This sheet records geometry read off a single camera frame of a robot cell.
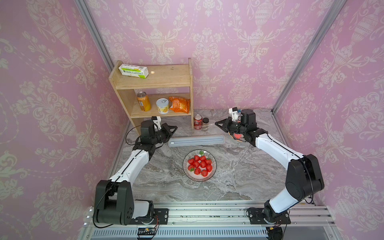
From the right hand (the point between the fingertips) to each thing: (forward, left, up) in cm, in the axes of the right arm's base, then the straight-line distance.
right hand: (215, 122), depth 83 cm
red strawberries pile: (-15, +10, -22) cm, 28 cm away
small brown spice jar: (+13, +4, -18) cm, 22 cm away
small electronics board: (-45, +37, -26) cm, 64 cm away
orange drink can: (+13, +40, +7) cm, 43 cm away
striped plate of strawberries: (-20, +15, -22) cm, 34 cm away
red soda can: (+14, +9, -15) cm, 22 cm away
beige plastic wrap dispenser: (0, +12, -17) cm, 20 cm away
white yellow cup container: (+12, +30, +3) cm, 32 cm away
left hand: (-2, +21, 0) cm, 21 cm away
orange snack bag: (+13, +20, +3) cm, 24 cm away
